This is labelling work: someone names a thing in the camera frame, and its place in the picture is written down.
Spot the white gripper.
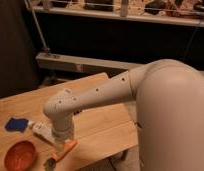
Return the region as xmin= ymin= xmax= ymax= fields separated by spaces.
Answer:
xmin=51 ymin=126 xmax=74 ymax=142

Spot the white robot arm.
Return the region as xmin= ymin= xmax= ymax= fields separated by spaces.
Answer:
xmin=43 ymin=59 xmax=204 ymax=171

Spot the blue cloth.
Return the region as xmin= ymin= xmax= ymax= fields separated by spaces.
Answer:
xmin=5 ymin=118 xmax=28 ymax=133

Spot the orange red bowl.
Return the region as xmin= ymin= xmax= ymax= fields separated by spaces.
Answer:
xmin=4 ymin=140 xmax=37 ymax=171

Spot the metal pole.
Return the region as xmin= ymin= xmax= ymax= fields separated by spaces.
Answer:
xmin=24 ymin=0 xmax=50 ymax=56

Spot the wooden shelf rail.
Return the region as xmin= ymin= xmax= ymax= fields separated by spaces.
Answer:
xmin=24 ymin=0 xmax=204 ymax=28

